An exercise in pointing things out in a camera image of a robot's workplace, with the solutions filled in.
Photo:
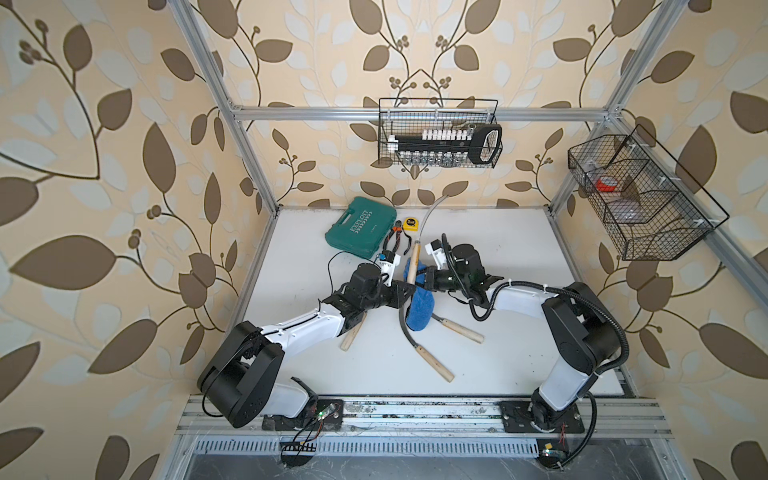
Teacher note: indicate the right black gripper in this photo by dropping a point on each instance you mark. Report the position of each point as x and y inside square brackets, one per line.
[431, 276]

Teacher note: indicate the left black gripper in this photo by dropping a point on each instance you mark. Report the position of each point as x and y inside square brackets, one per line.
[396, 290]

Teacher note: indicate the sickle wooden handle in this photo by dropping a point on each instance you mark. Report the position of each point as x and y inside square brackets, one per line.
[430, 359]
[459, 329]
[351, 335]
[414, 259]

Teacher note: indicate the blue microfiber rag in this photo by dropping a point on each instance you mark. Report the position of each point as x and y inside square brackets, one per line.
[421, 309]

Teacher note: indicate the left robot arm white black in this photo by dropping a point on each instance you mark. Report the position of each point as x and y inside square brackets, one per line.
[240, 383]

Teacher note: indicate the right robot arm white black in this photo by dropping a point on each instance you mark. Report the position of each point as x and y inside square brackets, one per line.
[589, 340]

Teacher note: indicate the yellow black tape measure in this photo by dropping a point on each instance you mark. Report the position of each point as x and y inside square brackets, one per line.
[411, 224]

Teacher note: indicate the green plastic tool case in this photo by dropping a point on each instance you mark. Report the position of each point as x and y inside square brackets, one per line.
[362, 227]

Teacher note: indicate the black socket bit holder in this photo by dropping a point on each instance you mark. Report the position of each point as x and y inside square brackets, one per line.
[477, 145]

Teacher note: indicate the red item in basket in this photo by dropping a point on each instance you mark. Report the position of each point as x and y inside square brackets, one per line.
[606, 184]

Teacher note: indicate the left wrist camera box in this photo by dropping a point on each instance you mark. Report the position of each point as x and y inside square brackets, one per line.
[388, 263]

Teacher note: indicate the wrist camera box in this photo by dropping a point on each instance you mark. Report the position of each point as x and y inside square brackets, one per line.
[436, 251]
[388, 263]

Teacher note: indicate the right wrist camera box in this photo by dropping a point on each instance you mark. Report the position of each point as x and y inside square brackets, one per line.
[436, 251]

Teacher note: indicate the black red handled pliers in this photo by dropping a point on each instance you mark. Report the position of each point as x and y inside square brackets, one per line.
[396, 233]

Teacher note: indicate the aluminium front rail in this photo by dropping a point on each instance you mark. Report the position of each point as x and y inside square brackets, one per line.
[617, 418]

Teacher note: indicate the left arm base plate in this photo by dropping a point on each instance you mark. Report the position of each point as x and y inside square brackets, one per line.
[329, 412]

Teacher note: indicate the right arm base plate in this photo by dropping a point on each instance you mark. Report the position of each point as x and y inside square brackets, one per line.
[522, 418]

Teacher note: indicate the back wall wire basket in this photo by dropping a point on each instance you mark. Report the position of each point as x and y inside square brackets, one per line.
[410, 115]

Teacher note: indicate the wall wire basket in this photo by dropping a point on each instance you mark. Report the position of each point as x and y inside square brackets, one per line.
[410, 115]
[660, 210]

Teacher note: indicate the right wall wire basket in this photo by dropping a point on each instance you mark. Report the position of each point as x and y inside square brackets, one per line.
[660, 210]

